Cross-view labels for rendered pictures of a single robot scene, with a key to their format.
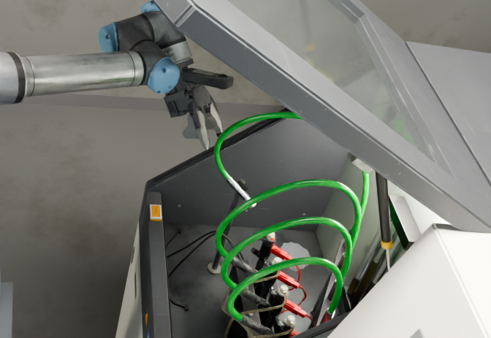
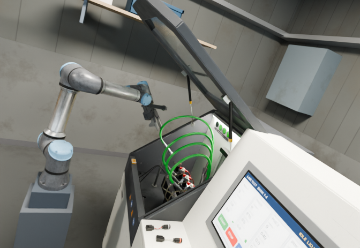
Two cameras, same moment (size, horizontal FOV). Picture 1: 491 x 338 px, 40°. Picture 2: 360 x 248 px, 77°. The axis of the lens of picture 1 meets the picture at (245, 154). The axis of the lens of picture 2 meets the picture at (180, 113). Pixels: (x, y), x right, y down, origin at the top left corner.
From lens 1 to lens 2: 51 cm
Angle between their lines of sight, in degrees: 24
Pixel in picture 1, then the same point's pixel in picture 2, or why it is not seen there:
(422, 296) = (247, 150)
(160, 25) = (143, 88)
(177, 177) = (141, 150)
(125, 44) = not seen: hidden behind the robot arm
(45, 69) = (109, 84)
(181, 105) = (149, 115)
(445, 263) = (254, 136)
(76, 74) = (119, 89)
